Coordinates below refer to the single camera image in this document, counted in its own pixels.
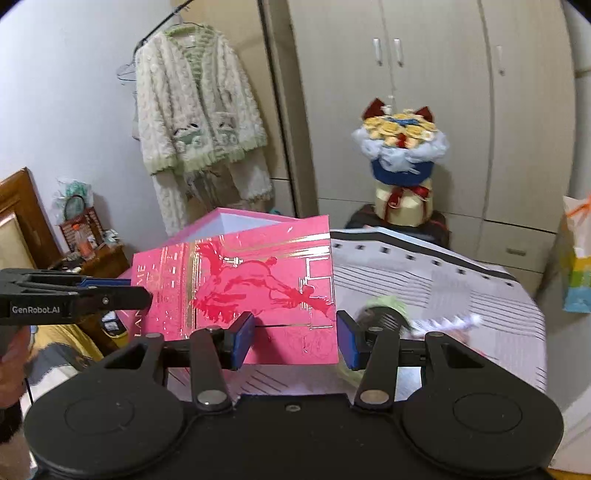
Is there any crochet flower bouquet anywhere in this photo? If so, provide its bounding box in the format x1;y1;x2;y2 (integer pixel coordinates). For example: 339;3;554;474
351;97;451;227

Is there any white door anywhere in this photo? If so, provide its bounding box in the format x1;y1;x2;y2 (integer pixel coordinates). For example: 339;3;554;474
566;0;591;204

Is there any wrapped green ornament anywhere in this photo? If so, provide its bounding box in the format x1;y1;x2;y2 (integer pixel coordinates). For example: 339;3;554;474
53;178;95;220

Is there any fluffy cream cardigan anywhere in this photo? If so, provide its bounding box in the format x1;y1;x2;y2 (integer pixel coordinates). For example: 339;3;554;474
131;21;275;236

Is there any person's yellow clothing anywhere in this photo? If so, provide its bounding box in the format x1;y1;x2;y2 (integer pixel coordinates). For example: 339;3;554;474
28;323;105;370

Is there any white purple cream tube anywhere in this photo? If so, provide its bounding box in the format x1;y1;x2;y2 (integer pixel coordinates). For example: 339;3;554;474
411;314;483;337

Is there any pink gift box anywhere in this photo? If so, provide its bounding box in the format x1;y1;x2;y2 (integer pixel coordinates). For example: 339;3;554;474
115;208;340;365

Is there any person's left forearm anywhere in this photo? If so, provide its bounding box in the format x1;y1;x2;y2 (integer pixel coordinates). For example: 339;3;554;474
0;323;32;409

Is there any wooden nightstand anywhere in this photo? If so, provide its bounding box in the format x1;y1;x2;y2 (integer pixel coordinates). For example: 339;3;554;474
46;244;132;324

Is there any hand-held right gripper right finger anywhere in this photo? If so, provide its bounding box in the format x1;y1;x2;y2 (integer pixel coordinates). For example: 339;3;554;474
336;310;485;409

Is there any wire clothes hanger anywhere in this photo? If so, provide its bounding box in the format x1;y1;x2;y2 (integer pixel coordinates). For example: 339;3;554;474
115;59;139;88

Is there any beige wardrobe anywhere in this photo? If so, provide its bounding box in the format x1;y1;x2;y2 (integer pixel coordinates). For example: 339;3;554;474
263;0;583;287

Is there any brown desk ornament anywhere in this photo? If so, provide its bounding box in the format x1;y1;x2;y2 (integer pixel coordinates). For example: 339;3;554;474
60;208;105;252

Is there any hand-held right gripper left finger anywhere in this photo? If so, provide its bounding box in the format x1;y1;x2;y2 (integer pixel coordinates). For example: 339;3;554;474
104;312;257;411

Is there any wooden headboard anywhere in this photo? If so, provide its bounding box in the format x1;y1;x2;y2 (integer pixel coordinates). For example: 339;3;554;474
0;167;63;271

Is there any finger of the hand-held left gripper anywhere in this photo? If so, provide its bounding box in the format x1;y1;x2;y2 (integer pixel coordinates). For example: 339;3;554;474
76;286;154;317
0;269;134;296

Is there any colourful paper gift bag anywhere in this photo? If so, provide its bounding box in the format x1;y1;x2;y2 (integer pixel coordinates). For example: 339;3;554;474
558;194;591;315

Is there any striped bed sheet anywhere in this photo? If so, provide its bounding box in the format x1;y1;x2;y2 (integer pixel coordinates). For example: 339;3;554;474
166;226;548;402

